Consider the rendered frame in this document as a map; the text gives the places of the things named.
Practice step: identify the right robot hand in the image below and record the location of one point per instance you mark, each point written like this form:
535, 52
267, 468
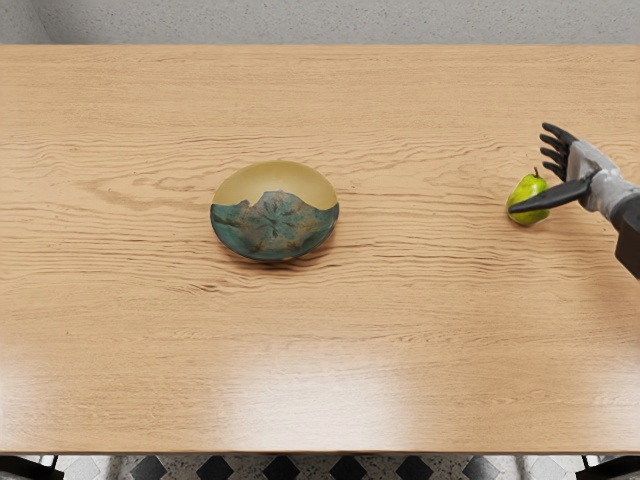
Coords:
602, 182

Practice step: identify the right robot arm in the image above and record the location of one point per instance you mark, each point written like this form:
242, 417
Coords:
630, 230

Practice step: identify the yellow and teal patterned plate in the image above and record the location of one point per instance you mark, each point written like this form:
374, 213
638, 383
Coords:
274, 210

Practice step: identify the green pear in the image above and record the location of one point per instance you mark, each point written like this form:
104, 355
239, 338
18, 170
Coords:
531, 189

